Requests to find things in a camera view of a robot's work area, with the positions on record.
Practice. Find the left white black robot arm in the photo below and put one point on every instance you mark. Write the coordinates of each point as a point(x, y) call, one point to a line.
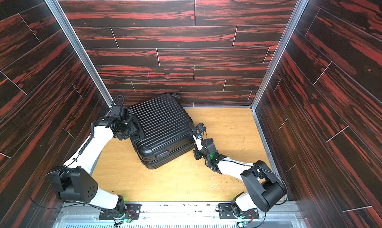
point(73, 181)

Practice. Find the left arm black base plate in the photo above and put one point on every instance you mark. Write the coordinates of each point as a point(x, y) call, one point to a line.
point(130, 212)

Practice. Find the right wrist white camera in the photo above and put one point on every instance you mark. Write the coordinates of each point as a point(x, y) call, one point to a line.
point(198, 137)

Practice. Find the aluminium corner post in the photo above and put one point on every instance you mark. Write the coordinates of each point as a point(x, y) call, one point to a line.
point(290, 27)
point(69, 32)

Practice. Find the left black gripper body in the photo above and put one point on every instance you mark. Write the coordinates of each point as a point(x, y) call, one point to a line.
point(127, 130)

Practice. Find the right aluminium corner post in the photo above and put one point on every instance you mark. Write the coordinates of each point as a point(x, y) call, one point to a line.
point(290, 27)

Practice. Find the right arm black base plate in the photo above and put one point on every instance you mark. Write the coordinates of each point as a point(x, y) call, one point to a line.
point(229, 211)

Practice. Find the aluminium front rail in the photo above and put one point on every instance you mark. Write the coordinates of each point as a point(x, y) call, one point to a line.
point(208, 214)

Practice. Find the black hard-shell suitcase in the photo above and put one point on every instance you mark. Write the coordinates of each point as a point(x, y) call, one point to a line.
point(164, 130)

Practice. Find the left aluminium corner post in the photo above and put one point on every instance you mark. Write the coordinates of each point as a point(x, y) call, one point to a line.
point(69, 32)

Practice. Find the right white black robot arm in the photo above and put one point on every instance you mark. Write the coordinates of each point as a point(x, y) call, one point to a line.
point(264, 188)

